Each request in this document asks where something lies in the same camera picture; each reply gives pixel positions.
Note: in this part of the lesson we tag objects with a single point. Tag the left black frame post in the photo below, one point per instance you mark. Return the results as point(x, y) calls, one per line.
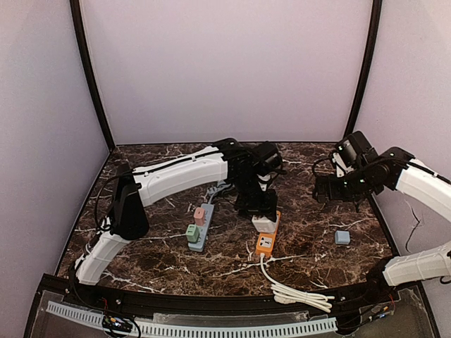
point(81, 39)

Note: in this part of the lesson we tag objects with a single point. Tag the blue power strip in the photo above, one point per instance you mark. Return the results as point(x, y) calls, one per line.
point(199, 246)

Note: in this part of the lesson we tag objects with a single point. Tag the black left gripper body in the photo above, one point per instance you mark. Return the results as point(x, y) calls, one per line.
point(256, 203)

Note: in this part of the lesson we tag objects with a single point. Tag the orange power strip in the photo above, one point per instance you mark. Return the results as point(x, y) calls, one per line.
point(266, 242)

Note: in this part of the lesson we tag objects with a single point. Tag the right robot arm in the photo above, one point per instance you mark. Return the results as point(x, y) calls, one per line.
point(396, 169)

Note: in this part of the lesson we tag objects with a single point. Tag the right black frame post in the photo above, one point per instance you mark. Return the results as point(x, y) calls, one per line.
point(374, 22)

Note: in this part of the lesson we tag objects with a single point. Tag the white cube socket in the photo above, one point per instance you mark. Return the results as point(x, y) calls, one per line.
point(264, 225)

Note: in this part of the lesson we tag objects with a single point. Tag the light blue plug adapter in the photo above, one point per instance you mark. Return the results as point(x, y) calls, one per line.
point(342, 237)

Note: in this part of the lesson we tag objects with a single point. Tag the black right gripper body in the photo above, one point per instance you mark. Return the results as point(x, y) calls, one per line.
point(325, 190)

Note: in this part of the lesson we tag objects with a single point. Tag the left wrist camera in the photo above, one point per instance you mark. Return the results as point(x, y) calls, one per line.
point(268, 158)

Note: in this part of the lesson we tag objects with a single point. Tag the grey slotted cable duct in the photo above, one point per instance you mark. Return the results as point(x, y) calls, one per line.
point(194, 326)

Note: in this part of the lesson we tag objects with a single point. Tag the black front table rail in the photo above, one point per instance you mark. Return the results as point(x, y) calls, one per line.
point(145, 304)

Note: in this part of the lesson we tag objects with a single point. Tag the green plug adapter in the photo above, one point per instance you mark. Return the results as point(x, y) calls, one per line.
point(192, 233)

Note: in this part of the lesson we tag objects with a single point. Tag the black frame post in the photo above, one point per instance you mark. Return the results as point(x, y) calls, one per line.
point(374, 22)
point(81, 39)

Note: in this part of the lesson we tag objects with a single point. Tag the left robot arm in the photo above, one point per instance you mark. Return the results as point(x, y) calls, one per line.
point(140, 187)

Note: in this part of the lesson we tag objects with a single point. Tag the pink plug adapter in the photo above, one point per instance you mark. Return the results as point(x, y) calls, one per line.
point(199, 216)

